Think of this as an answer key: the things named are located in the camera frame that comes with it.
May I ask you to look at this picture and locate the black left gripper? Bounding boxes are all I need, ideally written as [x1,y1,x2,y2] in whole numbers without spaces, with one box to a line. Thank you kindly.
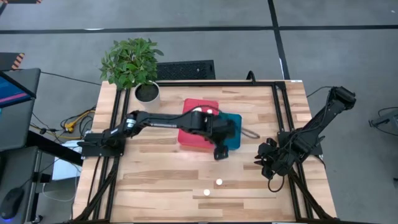
[205,113,237,161]

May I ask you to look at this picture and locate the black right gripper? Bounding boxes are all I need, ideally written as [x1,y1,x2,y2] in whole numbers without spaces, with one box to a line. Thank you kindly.
[253,138,293,180]

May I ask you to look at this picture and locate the teal plastic bin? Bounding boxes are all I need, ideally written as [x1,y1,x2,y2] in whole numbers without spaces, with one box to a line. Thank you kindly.
[217,112,243,151]

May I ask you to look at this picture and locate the pink plastic bin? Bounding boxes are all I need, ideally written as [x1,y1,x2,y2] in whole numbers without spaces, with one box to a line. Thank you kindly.
[177,98,220,151]

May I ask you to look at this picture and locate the white plant pot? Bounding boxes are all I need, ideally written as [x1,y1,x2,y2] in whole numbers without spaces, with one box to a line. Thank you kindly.
[134,80,162,108]

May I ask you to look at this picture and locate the green leafy plant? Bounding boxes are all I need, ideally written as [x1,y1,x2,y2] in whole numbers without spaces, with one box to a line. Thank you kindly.
[99,37,165,91]

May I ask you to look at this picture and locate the grey floor stand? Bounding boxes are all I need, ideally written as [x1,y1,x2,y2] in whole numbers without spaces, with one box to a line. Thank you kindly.
[369,107,398,136]

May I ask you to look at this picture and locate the white box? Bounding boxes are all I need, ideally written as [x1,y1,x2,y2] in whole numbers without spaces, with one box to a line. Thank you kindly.
[52,139,83,181]

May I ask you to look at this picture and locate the black computer mouse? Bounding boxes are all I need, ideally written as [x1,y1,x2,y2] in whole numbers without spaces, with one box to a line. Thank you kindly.
[0,187,25,220]

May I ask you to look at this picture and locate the computer monitor with blue screen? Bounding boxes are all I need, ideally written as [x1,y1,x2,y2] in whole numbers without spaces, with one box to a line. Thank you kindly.
[0,67,42,110]

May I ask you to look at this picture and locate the black yellow striped ramp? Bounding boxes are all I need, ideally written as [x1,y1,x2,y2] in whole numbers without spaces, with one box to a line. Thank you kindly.
[0,52,25,71]

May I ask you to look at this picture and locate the grey braided cable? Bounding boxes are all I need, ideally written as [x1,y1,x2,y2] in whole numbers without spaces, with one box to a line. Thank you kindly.
[239,126,261,140]

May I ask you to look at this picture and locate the black aluminium table frame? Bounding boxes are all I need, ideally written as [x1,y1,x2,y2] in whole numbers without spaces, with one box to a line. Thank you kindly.
[73,80,340,223]

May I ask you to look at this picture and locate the yellow cable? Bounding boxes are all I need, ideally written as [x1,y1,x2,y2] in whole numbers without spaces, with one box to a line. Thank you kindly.
[30,110,96,140]

